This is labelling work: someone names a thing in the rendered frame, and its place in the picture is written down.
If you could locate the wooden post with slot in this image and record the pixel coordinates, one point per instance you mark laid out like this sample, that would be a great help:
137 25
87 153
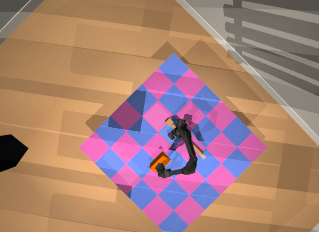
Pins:
169 122

